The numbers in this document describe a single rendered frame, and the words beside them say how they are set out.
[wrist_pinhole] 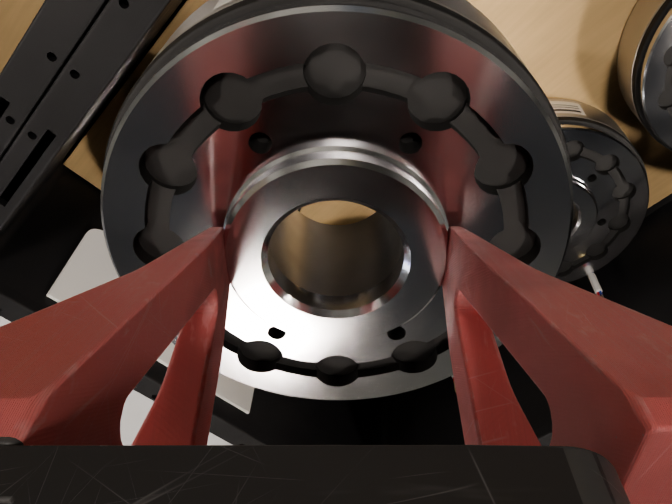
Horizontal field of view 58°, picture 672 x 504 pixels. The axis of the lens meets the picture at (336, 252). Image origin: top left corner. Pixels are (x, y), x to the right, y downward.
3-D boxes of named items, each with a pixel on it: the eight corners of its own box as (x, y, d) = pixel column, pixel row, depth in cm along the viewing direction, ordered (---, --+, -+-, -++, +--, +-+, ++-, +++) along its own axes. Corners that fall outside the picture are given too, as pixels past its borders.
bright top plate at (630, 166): (508, 307, 37) (510, 314, 36) (412, 194, 32) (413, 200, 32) (675, 224, 33) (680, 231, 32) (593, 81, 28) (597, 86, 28)
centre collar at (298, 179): (337, 357, 15) (336, 376, 15) (177, 245, 13) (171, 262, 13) (495, 245, 13) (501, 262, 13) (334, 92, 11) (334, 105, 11)
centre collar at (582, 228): (527, 265, 34) (529, 272, 34) (481, 207, 32) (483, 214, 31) (611, 222, 32) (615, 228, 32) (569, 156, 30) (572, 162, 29)
